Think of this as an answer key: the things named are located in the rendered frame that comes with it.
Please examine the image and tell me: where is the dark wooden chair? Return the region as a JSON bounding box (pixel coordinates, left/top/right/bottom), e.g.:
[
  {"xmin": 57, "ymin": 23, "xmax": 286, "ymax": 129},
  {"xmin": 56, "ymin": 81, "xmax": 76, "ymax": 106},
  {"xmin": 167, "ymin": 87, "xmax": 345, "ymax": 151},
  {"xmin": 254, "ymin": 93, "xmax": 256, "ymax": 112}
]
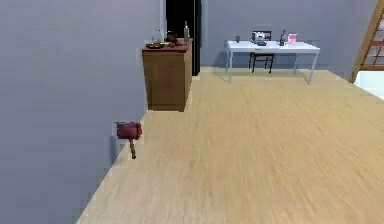
[{"xmin": 248, "ymin": 30, "xmax": 276, "ymax": 75}]

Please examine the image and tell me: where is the grey bottle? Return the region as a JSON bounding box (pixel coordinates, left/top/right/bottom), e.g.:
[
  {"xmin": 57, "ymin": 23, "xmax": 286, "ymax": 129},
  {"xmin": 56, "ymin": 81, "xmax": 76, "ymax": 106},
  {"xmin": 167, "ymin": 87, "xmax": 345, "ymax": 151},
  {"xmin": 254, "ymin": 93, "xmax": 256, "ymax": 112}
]
[{"xmin": 183, "ymin": 20, "xmax": 191, "ymax": 44}]

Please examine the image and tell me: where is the wooden shelf unit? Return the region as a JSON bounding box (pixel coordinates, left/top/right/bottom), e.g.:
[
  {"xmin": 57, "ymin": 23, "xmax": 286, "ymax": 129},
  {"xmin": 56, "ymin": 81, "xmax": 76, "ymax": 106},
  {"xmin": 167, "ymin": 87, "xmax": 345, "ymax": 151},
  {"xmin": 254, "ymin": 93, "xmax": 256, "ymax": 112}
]
[{"xmin": 350, "ymin": 0, "xmax": 384, "ymax": 84}]

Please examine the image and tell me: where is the grey laptop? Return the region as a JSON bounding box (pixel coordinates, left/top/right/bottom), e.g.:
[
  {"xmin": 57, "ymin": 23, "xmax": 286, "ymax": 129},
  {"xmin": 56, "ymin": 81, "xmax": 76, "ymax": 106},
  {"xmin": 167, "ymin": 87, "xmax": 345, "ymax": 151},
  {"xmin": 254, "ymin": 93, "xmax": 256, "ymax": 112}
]
[{"xmin": 251, "ymin": 31, "xmax": 268, "ymax": 47}]

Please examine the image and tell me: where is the dark plate with food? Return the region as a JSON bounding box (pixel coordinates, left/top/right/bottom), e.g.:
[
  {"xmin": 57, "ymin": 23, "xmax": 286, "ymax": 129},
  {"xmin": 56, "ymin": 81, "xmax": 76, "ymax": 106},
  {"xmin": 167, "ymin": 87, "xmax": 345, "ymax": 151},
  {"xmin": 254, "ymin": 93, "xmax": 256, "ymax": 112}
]
[{"xmin": 145, "ymin": 40, "xmax": 166, "ymax": 50}]

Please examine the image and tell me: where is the red mailbox on wooden post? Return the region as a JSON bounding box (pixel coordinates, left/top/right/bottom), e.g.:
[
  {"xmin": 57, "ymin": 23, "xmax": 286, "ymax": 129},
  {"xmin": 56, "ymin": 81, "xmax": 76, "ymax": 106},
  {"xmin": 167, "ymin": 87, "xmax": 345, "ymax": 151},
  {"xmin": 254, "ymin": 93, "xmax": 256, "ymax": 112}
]
[{"xmin": 114, "ymin": 121, "xmax": 143, "ymax": 160}]

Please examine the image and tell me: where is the dark round kettle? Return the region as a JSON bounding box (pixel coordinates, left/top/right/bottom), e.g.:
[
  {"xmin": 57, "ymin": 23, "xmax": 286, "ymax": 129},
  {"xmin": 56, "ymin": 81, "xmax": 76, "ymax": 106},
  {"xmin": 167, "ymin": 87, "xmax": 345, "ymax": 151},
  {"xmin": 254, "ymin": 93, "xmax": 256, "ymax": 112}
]
[{"xmin": 165, "ymin": 30, "xmax": 179, "ymax": 44}]

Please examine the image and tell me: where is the brown wooden cupboard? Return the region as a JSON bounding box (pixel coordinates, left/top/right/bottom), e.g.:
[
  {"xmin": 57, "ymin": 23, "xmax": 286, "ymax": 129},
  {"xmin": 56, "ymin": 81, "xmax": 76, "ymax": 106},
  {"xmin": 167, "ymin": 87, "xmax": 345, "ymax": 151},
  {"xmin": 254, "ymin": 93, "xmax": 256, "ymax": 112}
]
[{"xmin": 142, "ymin": 37, "xmax": 194, "ymax": 113}]

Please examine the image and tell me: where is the white table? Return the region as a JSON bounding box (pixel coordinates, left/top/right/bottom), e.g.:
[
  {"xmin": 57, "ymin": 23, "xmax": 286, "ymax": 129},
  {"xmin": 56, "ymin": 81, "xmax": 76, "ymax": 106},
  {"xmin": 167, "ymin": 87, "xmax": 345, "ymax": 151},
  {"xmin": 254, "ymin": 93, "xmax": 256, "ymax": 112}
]
[{"xmin": 225, "ymin": 40, "xmax": 322, "ymax": 86}]

